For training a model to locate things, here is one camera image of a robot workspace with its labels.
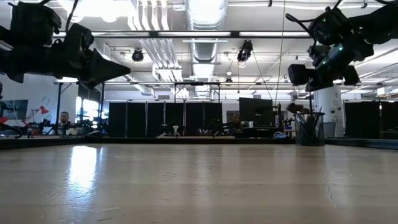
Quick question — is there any silver air duct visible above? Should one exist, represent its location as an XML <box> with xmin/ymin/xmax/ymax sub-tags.
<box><xmin>183</xmin><ymin>0</ymin><xmax>229</xmax><ymax>65</ymax></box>

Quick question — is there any thin hanging cable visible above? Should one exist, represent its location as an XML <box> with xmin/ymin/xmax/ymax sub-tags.
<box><xmin>274</xmin><ymin>0</ymin><xmax>286</xmax><ymax>105</ymax></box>

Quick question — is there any large black monitor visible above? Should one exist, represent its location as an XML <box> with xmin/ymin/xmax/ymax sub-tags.
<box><xmin>238</xmin><ymin>96</ymin><xmax>275</xmax><ymax>128</ymax></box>

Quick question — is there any black ceiling spotlight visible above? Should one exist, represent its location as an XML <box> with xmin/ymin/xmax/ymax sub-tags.
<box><xmin>131</xmin><ymin>48</ymin><xmax>145</xmax><ymax>63</ymax></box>
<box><xmin>236</xmin><ymin>39</ymin><xmax>254</xmax><ymax>63</ymax></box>

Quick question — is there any large fan powder brush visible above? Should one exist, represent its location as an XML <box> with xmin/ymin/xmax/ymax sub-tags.
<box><xmin>285</xmin><ymin>101</ymin><xmax>305</xmax><ymax>115</ymax></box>

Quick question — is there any person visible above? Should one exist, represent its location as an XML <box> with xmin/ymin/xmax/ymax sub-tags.
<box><xmin>231</xmin><ymin>113</ymin><xmax>244</xmax><ymax>131</ymax></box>
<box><xmin>57</xmin><ymin>111</ymin><xmax>73</xmax><ymax>135</ymax></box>

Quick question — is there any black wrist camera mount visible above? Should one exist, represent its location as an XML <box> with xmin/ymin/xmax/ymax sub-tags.
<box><xmin>63</xmin><ymin>23</ymin><xmax>95</xmax><ymax>54</ymax></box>

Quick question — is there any white LED light strip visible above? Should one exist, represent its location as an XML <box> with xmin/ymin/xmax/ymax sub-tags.
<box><xmin>238</xmin><ymin>30</ymin><xmax>312</xmax><ymax>38</ymax></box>
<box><xmin>157</xmin><ymin>30</ymin><xmax>233</xmax><ymax>38</ymax></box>

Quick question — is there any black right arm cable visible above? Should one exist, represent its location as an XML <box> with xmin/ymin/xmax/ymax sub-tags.
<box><xmin>285</xmin><ymin>12</ymin><xmax>317</xmax><ymax>44</ymax></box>

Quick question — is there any black partition wall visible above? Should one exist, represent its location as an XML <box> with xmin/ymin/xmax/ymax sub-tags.
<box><xmin>108</xmin><ymin>101</ymin><xmax>223</xmax><ymax>138</ymax></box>
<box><xmin>344</xmin><ymin>101</ymin><xmax>398</xmax><ymax>140</ymax></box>

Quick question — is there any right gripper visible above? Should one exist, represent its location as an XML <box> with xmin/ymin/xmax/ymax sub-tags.
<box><xmin>287</xmin><ymin>43</ymin><xmax>361</xmax><ymax>93</ymax></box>

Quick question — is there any grey waste bin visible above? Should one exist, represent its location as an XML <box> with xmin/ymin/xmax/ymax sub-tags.
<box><xmin>323</xmin><ymin>121</ymin><xmax>337</xmax><ymax>139</ymax></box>

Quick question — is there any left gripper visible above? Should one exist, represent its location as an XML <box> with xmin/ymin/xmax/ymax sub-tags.
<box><xmin>18</xmin><ymin>43</ymin><xmax>131</xmax><ymax>91</ymax></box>

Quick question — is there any black mesh cup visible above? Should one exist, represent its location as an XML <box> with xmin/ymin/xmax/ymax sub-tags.
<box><xmin>293</xmin><ymin>111</ymin><xmax>326</xmax><ymax>147</ymax></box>

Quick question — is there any red desk lamp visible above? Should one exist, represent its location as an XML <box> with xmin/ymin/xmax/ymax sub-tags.
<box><xmin>23</xmin><ymin>105</ymin><xmax>50</xmax><ymax>125</ymax></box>

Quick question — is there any dark wall poster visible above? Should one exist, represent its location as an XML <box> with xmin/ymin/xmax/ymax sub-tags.
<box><xmin>0</xmin><ymin>99</ymin><xmax>29</xmax><ymax>121</ymax></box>

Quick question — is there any white round column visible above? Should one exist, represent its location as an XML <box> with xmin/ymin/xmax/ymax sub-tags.
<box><xmin>313</xmin><ymin>85</ymin><xmax>345</xmax><ymax>138</ymax></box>

